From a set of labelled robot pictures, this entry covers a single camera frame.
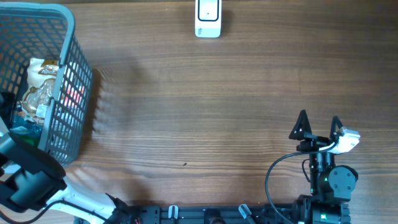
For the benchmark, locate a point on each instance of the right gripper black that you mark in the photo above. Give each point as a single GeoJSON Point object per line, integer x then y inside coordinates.
{"type": "Point", "coordinates": [313, 142]}

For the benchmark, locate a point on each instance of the red black snack pouch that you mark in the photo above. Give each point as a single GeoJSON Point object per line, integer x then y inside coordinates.
{"type": "Point", "coordinates": [73, 84]}

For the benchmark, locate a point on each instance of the blue mouthwash bottle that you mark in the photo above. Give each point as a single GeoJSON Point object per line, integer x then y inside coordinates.
{"type": "Point", "coordinates": [28, 132]}

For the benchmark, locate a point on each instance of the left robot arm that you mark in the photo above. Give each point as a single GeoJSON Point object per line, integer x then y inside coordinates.
{"type": "Point", "coordinates": [41, 184]}

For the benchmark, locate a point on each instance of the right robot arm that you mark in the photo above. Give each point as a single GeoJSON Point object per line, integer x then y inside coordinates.
{"type": "Point", "coordinates": [330, 185]}

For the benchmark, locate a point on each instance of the white barcode scanner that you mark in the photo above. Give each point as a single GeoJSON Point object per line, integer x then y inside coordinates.
{"type": "Point", "coordinates": [208, 14]}

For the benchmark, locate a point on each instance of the beige snack bag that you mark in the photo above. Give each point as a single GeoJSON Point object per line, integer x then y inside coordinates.
{"type": "Point", "coordinates": [41, 77]}

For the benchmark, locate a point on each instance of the grey plastic mesh basket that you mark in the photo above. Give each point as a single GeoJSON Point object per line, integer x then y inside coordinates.
{"type": "Point", "coordinates": [47, 31]}

